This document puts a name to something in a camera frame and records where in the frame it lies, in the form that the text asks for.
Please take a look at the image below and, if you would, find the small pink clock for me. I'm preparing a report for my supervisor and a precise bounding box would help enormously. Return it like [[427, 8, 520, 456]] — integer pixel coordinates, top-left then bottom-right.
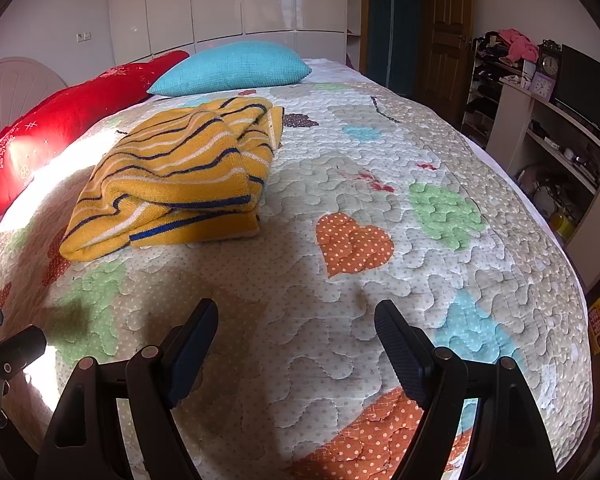
[[529, 70, 556, 99]]

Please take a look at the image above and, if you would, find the white fan-shaped headboard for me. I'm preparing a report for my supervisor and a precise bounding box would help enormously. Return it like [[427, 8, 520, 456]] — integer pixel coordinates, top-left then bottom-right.
[[0, 57, 69, 144]]

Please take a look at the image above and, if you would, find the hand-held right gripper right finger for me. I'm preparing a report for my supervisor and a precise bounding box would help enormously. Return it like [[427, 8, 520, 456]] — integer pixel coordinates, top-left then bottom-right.
[[374, 299, 559, 480]]

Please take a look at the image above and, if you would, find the pink cloth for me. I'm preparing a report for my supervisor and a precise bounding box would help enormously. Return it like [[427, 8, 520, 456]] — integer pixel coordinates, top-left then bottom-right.
[[497, 28, 540, 61]]

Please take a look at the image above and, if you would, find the blue knitted pillow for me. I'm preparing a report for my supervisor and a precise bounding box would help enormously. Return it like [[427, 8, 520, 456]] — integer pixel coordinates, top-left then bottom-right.
[[147, 41, 312, 97]]

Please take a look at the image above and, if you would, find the yellow container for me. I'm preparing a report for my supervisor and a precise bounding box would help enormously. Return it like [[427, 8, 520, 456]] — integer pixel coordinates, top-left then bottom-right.
[[549, 209, 577, 242]]

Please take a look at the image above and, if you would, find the quilted heart-pattern bedspread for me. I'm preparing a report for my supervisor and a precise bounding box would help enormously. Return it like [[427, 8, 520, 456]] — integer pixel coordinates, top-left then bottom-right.
[[0, 57, 595, 480]]

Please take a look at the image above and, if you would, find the yellow striped sweater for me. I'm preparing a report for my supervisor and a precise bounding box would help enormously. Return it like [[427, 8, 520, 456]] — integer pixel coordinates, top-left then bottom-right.
[[59, 96, 285, 262]]

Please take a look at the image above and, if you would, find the wooden door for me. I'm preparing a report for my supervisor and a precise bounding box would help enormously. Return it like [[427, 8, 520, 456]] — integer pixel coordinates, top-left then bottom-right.
[[419, 0, 474, 112]]

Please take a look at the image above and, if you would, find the glossy white wardrobe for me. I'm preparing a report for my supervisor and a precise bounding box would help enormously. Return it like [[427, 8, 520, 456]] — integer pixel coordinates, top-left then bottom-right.
[[107, 0, 349, 64]]

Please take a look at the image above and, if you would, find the white fan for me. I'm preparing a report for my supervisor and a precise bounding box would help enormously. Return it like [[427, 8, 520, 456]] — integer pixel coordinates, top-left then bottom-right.
[[529, 169, 567, 217]]

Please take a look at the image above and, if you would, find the dark wooden mantel clock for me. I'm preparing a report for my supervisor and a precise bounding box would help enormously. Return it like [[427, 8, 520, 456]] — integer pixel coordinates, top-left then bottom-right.
[[537, 39, 563, 82]]

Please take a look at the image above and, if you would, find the white desk shelf unit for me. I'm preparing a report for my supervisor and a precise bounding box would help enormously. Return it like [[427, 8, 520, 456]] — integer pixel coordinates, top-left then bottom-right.
[[484, 76, 600, 283]]

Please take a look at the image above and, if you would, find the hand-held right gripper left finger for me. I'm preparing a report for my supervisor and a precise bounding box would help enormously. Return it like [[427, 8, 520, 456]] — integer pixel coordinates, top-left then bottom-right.
[[39, 298, 220, 480]]

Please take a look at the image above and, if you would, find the black monitor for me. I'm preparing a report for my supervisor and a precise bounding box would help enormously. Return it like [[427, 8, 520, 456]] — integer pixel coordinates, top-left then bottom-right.
[[554, 43, 600, 137]]

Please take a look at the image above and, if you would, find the red embroidered long pillow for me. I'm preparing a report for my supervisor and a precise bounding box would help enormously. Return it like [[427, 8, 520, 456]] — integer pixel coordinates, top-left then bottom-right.
[[0, 50, 190, 242]]

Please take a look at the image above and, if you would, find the shoe rack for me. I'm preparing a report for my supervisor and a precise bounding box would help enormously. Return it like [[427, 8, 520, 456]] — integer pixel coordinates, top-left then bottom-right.
[[461, 34, 537, 147]]

